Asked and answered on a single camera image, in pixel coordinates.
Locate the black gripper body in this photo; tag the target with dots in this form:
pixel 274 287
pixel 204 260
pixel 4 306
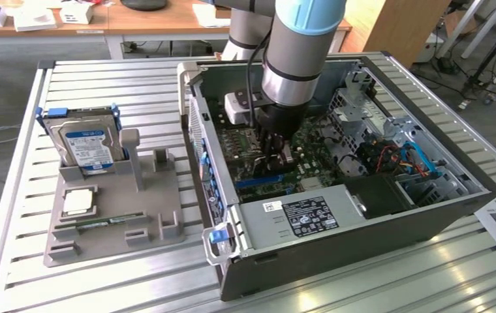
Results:
pixel 283 119

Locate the green graphics card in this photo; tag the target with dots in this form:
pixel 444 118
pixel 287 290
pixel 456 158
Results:
pixel 262 172

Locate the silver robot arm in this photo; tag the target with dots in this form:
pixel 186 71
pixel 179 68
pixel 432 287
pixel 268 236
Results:
pixel 300 49

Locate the green motherboard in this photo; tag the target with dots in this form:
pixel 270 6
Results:
pixel 314 169

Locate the long PCIe expansion slot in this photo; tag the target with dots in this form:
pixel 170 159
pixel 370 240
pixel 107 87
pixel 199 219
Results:
pixel 259 182

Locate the silver chipset heatsink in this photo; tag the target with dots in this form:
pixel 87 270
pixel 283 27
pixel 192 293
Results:
pixel 314 185

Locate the metal disk bay cage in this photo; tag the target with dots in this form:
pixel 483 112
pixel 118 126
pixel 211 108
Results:
pixel 352 130

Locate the grey power supply unit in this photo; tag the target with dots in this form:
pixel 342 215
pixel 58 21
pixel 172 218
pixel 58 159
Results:
pixel 266 225

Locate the blue power supply latch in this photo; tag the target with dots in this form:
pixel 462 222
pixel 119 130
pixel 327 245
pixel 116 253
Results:
pixel 218 237

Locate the black and grey PC case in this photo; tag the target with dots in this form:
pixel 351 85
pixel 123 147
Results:
pixel 362 247

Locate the white paper sheets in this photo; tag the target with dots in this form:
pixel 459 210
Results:
pixel 208 16

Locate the white floor device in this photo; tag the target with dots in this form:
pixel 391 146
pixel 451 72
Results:
pixel 426 50

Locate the wooden cabinet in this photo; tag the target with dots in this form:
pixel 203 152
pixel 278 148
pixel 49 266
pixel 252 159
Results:
pixel 404 29

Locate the grey parts rack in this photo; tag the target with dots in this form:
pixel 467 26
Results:
pixel 114 208

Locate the wooden office desk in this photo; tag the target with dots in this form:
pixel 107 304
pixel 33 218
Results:
pixel 35 27
pixel 166 23

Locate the hard disk with blue label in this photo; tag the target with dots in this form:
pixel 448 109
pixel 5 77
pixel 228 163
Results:
pixel 87 146

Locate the green spare RAM stick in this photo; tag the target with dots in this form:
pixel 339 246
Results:
pixel 100 222

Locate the silver spare CPU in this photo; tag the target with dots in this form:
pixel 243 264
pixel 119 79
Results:
pixel 78 202

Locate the black round object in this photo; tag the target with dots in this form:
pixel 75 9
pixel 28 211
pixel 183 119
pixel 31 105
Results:
pixel 143 4

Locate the blue disk caddy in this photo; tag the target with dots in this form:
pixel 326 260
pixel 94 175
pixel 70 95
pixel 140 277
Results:
pixel 59 112

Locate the small white cardboard box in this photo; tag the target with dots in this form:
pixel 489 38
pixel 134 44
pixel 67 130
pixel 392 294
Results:
pixel 76 13

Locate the white paper stack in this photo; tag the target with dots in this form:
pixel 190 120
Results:
pixel 35 20

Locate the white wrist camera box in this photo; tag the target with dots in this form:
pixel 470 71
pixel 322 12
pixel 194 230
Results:
pixel 239 111

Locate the white table frame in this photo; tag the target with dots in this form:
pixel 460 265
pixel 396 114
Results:
pixel 478 32

